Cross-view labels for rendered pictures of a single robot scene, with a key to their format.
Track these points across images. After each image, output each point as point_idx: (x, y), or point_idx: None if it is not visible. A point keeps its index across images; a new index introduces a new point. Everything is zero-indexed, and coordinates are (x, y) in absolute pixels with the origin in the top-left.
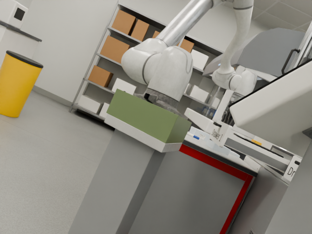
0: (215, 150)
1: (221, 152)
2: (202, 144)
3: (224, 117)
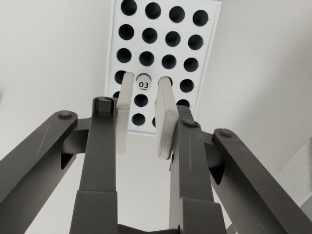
0: (205, 118)
1: (209, 69)
2: (156, 165)
3: (20, 229)
